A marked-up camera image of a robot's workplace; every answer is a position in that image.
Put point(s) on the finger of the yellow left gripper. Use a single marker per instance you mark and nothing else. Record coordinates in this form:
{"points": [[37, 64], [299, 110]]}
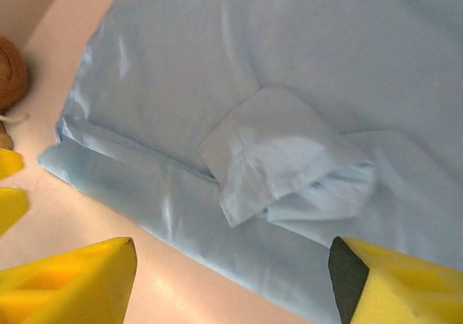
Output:
{"points": [[11, 208], [9, 161]]}

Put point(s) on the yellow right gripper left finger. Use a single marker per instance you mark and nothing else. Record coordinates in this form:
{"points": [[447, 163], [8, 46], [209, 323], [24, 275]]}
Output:
{"points": [[61, 288]]}

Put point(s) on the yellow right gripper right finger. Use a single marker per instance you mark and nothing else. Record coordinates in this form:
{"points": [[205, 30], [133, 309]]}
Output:
{"points": [[408, 288]]}

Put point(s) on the light blue long sleeve shirt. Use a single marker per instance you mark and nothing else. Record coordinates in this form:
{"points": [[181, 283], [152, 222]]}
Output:
{"points": [[289, 85]]}

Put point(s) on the brown teddy bear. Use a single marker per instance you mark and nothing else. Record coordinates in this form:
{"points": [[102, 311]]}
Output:
{"points": [[11, 78]]}

